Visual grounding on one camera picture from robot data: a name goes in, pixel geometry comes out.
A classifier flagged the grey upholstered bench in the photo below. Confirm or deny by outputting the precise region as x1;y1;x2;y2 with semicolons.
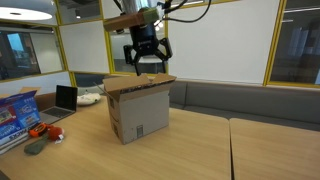
168;80;320;133

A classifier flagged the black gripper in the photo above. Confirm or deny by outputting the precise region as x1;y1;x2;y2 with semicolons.
123;23;174;77

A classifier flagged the blue printed product package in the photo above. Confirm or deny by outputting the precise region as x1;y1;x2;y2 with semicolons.
0;89;43;156

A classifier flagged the round white meeting table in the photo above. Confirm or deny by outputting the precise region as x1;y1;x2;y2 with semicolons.
130;56;166;75

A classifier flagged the red plush toy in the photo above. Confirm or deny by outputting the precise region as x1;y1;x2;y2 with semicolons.
46;124;65;144

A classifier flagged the thin black camera cable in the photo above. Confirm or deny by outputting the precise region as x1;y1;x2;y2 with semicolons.
156;0;213;24

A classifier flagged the grey open laptop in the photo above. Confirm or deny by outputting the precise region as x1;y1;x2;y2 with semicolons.
39;84;79;125

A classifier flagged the orange tape measure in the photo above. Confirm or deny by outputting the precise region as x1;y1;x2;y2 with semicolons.
28;122;49;138

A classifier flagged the open brown cardboard shipping box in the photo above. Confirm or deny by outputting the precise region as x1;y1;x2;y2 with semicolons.
93;73;178;145

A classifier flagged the green soft object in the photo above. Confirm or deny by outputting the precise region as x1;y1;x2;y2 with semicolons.
23;136;51;156

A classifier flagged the round white ceiling lamp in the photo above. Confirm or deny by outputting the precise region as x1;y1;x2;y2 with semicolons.
0;6;54;22

